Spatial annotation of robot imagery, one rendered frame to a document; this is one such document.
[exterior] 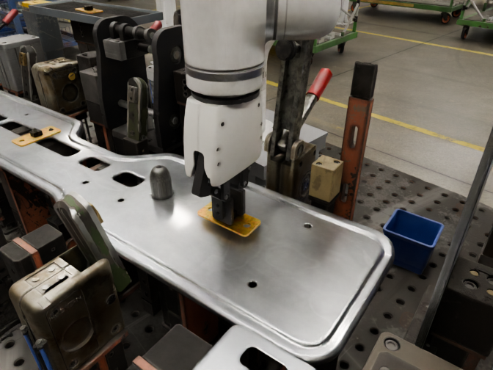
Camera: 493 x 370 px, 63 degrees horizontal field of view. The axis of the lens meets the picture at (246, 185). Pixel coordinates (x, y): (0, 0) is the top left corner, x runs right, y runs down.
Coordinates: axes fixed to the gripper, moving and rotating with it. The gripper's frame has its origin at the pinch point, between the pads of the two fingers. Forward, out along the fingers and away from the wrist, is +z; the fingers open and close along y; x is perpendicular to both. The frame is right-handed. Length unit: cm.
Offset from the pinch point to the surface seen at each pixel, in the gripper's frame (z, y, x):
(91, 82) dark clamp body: -2, -16, -49
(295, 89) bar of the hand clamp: -11.4, -14.2, 1.0
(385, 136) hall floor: 104, -256, -49
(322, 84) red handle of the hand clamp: -9.6, -23.3, 0.8
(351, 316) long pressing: 3.8, 4.5, 19.5
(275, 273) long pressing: 3.5, 4.1, 10.0
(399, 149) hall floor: 104, -240, -33
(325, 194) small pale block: 1.1, -10.8, 8.7
